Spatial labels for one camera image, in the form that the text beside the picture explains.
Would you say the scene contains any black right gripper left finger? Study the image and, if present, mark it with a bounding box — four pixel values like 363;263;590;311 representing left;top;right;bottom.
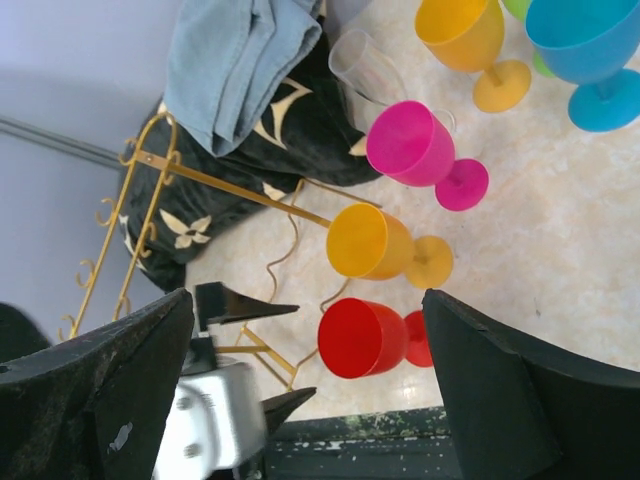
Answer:
1;289;194;479

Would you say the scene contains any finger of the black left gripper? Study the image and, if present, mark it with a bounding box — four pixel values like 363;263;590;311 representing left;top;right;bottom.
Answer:
261;387;317;435
193;282;299;330

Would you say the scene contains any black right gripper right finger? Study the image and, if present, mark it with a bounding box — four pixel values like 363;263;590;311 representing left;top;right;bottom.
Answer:
423;289;639;479

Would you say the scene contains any red wine glass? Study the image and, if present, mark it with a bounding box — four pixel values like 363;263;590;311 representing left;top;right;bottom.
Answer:
317;298;433;380

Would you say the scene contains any orange yellow wine glass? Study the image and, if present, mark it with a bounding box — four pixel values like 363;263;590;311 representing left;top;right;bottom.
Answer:
326;203;454;289

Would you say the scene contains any magenta wine glass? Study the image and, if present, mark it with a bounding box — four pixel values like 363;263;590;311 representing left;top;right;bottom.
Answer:
366;100;490;212

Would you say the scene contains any clear wine glass back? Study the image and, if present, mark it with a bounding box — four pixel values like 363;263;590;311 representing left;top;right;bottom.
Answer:
327;28;459;134

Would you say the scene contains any blue wine glass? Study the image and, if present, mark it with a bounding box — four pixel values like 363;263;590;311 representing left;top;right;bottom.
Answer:
525;0;639;132

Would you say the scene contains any green wine glass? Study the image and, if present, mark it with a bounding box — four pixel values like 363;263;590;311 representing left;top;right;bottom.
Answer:
501;0;559;79

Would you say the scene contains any black cream flower blanket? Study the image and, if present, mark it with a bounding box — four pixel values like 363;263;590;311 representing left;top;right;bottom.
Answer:
117;0;386;294

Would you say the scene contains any grey blue folded cloth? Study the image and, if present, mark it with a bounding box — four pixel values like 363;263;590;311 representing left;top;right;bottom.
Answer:
163;0;322;157

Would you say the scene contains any gold wire glass rack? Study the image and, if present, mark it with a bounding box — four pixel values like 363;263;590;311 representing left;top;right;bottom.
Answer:
57;110;384;394

